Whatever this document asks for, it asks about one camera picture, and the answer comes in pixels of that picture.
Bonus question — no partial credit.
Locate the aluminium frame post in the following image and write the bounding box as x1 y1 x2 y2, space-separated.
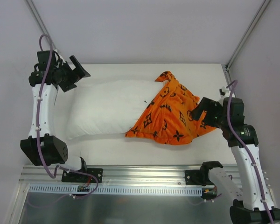
24 0 56 49
225 0 272 71

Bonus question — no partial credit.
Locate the orange black patterned pillowcase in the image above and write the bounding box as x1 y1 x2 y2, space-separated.
125 71 215 145

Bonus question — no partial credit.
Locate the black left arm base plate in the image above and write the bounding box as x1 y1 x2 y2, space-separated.
61 168 104 183

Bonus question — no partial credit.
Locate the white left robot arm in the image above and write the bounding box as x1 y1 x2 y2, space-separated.
20 50 90 182

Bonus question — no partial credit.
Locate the white pillow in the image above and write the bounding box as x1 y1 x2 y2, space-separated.
66 80 163 140

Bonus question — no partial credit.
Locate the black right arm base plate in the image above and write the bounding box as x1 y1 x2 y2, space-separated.
184 170 212 186

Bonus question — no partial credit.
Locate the left aluminium frame post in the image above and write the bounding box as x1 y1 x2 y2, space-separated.
24 0 56 49

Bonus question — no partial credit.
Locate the aluminium mounting rail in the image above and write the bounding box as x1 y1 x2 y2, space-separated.
18 165 271 189

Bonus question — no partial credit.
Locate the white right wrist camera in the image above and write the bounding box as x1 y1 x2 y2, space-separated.
219 86 230 97

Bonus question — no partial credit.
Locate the white slotted cable duct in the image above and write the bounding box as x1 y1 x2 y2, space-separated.
29 184 203 196

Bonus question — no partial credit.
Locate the right aluminium frame post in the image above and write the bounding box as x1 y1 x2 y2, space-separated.
225 0 272 71

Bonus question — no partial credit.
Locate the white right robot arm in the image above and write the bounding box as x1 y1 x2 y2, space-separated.
190 97 280 224

